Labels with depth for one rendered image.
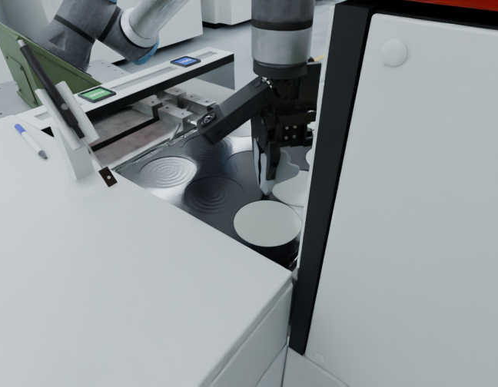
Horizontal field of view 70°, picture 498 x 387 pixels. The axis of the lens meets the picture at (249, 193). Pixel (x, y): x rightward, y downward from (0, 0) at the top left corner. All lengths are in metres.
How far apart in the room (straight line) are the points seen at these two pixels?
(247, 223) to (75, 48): 0.81
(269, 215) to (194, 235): 0.16
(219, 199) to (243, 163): 0.11
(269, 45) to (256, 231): 0.25
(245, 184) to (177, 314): 0.30
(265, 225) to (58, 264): 0.27
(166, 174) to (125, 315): 0.33
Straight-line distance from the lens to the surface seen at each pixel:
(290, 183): 0.61
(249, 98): 0.47
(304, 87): 0.50
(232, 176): 0.62
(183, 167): 0.65
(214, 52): 1.05
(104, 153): 0.78
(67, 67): 1.07
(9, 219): 0.53
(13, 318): 0.42
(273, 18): 0.44
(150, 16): 1.08
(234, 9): 5.24
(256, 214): 0.54
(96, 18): 1.19
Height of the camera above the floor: 1.26
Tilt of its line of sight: 39 degrees down
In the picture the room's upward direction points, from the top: straight up
